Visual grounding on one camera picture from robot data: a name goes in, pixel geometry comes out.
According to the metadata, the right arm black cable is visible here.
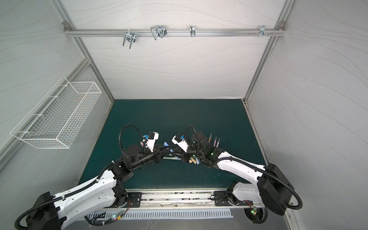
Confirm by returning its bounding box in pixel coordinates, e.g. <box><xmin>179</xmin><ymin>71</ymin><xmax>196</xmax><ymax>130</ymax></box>
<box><xmin>244</xmin><ymin>204</ymin><xmax>269</xmax><ymax>225</ymax></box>

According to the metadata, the metal U-bolt clamp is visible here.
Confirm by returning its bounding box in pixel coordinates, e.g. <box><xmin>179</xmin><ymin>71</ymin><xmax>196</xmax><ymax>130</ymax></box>
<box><xmin>122</xmin><ymin>31</ymin><xmax>136</xmax><ymax>49</ymax></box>

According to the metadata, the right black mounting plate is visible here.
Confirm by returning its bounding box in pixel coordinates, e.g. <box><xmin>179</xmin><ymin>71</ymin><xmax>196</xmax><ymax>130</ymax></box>
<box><xmin>209</xmin><ymin>191</ymin><xmax>253</xmax><ymax>207</ymax></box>

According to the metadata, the green table mat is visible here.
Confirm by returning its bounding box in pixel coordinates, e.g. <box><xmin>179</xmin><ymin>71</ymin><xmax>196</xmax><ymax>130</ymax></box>
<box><xmin>80</xmin><ymin>99</ymin><xmax>265</xmax><ymax>189</ymax></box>

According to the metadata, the light green pen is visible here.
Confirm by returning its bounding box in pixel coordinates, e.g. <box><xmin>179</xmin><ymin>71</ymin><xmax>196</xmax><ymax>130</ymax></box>
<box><xmin>163</xmin><ymin>156</ymin><xmax>181</xmax><ymax>161</ymax></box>

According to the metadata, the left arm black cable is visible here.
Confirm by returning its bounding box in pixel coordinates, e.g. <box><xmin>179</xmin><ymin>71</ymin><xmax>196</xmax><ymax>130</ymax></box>
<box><xmin>84</xmin><ymin>198</ymin><xmax>131</xmax><ymax>227</ymax></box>

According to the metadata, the white slotted cable duct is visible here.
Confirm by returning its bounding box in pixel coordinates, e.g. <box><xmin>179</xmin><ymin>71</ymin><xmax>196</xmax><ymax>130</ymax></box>
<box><xmin>86</xmin><ymin>209</ymin><xmax>234</xmax><ymax>221</ymax></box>

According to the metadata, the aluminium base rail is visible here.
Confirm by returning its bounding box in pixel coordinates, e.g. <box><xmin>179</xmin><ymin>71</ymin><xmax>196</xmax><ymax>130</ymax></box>
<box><xmin>57</xmin><ymin>188</ymin><xmax>294</xmax><ymax>212</ymax></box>

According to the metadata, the black mounting plate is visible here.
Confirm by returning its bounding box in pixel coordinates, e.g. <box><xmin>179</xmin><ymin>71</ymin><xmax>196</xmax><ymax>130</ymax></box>
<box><xmin>112</xmin><ymin>192</ymin><xmax>142</xmax><ymax>208</ymax></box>
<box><xmin>209</xmin><ymin>191</ymin><xmax>253</xmax><ymax>207</ymax></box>

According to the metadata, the white wire basket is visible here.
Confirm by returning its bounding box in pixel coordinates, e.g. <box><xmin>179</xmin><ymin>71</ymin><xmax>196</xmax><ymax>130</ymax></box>
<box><xmin>10</xmin><ymin>76</ymin><xmax>102</xmax><ymax>149</ymax></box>

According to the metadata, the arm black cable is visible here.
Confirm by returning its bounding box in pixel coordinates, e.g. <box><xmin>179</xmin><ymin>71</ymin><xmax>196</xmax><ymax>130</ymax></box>
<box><xmin>84</xmin><ymin>198</ymin><xmax>131</xmax><ymax>227</ymax></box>
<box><xmin>244</xmin><ymin>204</ymin><xmax>269</xmax><ymax>225</ymax></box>

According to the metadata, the metal hook bracket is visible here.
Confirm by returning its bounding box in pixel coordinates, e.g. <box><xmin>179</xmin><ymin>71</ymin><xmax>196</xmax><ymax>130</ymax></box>
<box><xmin>249</xmin><ymin>25</ymin><xmax>275</xmax><ymax>37</ymax></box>

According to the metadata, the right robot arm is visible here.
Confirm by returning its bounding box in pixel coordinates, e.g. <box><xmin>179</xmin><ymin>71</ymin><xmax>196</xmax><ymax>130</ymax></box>
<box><xmin>172</xmin><ymin>132</ymin><xmax>303</xmax><ymax>216</ymax></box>

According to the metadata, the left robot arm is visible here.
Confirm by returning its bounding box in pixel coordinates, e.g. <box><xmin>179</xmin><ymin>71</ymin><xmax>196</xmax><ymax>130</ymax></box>
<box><xmin>14</xmin><ymin>145</ymin><xmax>171</xmax><ymax>230</ymax></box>

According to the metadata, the aluminium crossbar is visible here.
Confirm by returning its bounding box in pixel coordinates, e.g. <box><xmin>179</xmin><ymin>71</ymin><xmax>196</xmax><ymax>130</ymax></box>
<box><xmin>64</xmin><ymin>28</ymin><xmax>286</xmax><ymax>37</ymax></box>

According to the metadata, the metal U-bolt hook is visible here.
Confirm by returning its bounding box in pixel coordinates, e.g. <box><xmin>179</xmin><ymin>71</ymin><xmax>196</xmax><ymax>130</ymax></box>
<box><xmin>150</xmin><ymin>25</ymin><xmax>167</xmax><ymax>40</ymax></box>

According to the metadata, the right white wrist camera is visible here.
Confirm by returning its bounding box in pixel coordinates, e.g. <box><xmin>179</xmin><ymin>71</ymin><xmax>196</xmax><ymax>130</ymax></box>
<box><xmin>172</xmin><ymin>134</ymin><xmax>189</xmax><ymax>153</ymax></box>

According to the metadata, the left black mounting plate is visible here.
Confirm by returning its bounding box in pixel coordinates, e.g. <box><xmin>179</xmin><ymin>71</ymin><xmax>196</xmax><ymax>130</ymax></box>
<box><xmin>112</xmin><ymin>192</ymin><xmax>142</xmax><ymax>208</ymax></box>

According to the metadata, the small metal bracket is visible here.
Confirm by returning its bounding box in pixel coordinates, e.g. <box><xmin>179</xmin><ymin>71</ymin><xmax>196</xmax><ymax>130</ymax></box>
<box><xmin>190</xmin><ymin>25</ymin><xmax>196</xmax><ymax>37</ymax></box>

